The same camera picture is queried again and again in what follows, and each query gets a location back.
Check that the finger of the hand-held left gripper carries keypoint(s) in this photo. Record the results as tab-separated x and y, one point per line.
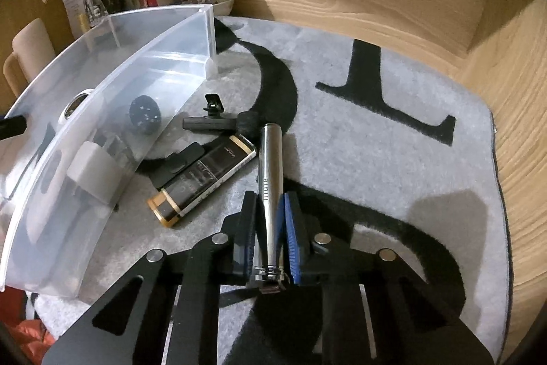
13	127

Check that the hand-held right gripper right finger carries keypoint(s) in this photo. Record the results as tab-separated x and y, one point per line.
290	228

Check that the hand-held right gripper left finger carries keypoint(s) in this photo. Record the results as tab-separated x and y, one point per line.
245	228

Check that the silver metal tube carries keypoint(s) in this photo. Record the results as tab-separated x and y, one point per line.
271	177

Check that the white handheld massager device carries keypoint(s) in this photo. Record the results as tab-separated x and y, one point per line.
79	104

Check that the white charger plug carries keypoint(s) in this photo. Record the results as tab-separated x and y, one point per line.
92	170

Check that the dark round perforated object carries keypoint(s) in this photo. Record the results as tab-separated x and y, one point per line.
145	112

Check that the clear plastic storage box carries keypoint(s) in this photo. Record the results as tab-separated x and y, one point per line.
162	31

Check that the black gold cosmetic tube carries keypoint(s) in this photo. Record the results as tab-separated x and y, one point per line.
201	181

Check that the beige mug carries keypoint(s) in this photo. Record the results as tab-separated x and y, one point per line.
32	44

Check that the black flat pouch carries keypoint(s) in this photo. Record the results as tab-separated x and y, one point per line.
171	172

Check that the grey mat with black letters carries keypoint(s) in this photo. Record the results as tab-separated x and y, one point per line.
363	159

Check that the white note paper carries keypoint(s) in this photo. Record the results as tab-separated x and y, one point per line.
75	1

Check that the red cloth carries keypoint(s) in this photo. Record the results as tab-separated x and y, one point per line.
30	330

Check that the white bowl of stones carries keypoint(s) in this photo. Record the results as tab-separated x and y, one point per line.
218	3

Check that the black clip mount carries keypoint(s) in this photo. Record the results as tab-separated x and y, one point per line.
209	123

